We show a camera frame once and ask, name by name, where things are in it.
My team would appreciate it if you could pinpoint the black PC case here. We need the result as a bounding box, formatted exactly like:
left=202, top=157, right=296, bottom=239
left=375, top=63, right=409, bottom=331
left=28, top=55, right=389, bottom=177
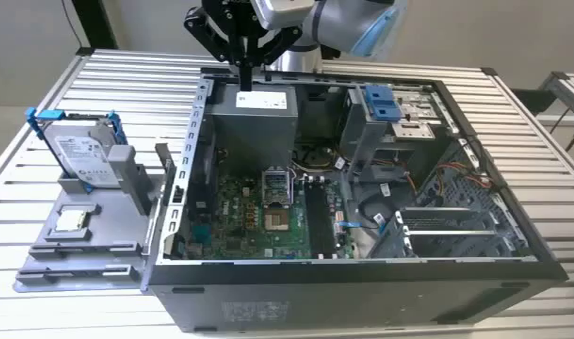
left=138, top=65, right=569, bottom=335

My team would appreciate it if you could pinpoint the orange yellow red wire bundle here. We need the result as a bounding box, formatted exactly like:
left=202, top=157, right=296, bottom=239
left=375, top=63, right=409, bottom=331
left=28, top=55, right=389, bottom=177
left=431, top=161, right=493, bottom=191

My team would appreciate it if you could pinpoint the thin black cable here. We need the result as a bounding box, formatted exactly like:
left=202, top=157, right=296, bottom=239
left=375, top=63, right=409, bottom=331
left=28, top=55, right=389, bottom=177
left=61, top=0, right=82, bottom=49

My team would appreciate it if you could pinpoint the black cable with label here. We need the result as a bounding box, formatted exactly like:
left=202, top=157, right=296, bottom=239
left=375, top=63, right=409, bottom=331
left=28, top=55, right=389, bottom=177
left=353, top=184, right=396, bottom=234

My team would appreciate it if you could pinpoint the blue plastic drive latch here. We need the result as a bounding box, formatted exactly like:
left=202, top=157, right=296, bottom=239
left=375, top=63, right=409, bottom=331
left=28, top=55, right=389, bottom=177
left=363, top=85, right=401, bottom=122

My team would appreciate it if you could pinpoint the grey power supply unit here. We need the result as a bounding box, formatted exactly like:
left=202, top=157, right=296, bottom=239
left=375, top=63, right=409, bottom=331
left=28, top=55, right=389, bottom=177
left=205, top=84, right=300, bottom=170

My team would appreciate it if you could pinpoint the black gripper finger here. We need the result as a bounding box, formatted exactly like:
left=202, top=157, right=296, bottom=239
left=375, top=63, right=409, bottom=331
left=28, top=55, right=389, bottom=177
left=181, top=6, right=246, bottom=93
left=244, top=27, right=301, bottom=93

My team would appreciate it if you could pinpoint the black RAM slot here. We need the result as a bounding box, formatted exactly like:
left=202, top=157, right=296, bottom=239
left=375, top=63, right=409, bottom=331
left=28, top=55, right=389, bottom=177
left=314, top=175, right=335, bottom=261
left=304, top=175, right=321, bottom=261
left=309, top=175, right=328, bottom=261

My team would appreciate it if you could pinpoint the metal disk bay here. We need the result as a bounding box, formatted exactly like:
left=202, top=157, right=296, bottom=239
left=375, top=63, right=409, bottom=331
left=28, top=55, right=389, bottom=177
left=367, top=206, right=525, bottom=259

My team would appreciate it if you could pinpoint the black graphics card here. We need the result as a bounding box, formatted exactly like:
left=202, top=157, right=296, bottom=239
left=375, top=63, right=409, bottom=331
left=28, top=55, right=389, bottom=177
left=152, top=136, right=177, bottom=183

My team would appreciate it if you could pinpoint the metal socket cover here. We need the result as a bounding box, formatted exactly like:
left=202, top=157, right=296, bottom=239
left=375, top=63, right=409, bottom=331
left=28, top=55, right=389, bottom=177
left=261, top=168, right=294, bottom=209

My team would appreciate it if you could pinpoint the silver CPU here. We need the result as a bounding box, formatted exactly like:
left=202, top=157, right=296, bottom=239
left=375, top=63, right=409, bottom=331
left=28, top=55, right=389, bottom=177
left=53, top=210, right=89, bottom=233

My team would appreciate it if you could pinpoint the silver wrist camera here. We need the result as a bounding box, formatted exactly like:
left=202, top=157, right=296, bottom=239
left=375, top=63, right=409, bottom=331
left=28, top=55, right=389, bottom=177
left=248, top=0, right=313, bottom=31

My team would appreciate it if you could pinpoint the hard disk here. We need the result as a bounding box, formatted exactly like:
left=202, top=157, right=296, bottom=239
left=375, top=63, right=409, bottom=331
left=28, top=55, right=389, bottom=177
left=24, top=107, right=126, bottom=194

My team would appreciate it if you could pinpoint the grey parts rack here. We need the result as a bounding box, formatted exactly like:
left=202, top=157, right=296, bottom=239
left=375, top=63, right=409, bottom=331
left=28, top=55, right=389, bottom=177
left=13, top=143, right=161, bottom=295

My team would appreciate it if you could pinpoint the metal drive cage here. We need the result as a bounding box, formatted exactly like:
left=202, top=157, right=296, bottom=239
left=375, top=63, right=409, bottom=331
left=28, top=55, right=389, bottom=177
left=337, top=84, right=456, bottom=177

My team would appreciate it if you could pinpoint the aluminium frame table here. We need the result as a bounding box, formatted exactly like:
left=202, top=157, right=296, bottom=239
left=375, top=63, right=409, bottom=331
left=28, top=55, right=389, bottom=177
left=533, top=70, right=574, bottom=149

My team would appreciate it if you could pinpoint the locking lever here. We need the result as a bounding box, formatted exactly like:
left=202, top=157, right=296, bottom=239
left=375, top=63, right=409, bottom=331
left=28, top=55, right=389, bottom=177
left=286, top=168, right=298, bottom=206

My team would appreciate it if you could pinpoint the green motherboard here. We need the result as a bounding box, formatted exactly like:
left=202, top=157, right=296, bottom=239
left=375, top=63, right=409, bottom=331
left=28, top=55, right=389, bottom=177
left=186, top=172, right=357, bottom=261

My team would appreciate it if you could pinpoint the CPU socket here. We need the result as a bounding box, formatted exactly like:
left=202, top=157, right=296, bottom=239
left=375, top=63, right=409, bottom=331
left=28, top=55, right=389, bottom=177
left=261, top=208, right=293, bottom=233

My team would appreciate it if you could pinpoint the yellow white wire bundle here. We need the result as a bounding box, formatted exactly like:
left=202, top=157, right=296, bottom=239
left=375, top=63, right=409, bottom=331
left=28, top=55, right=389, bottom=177
left=289, top=155, right=337, bottom=174

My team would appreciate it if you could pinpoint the black post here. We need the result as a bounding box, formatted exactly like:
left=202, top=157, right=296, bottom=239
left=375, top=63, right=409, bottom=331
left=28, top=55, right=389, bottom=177
left=72, top=0, right=120, bottom=50

